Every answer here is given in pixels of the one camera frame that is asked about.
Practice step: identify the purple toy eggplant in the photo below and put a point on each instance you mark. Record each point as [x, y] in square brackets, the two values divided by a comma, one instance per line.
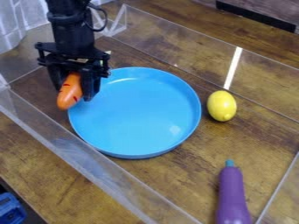
[232, 209]

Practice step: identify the dark baseboard strip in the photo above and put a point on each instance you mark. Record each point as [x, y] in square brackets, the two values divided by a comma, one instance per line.
[255, 16]

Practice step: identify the clear acrylic enclosure wall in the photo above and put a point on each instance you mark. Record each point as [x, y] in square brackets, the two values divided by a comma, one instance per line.
[215, 50]

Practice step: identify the orange toy carrot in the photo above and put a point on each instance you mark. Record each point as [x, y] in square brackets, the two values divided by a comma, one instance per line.
[69, 93]

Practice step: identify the blue round tray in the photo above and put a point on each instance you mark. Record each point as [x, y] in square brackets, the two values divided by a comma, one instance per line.
[143, 114]

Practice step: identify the blue plastic object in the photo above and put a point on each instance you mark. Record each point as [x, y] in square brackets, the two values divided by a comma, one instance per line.
[12, 213]

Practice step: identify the yellow toy lemon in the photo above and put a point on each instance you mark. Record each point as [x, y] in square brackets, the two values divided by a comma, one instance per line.
[222, 106]

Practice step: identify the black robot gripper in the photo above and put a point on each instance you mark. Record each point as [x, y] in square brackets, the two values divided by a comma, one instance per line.
[71, 53]

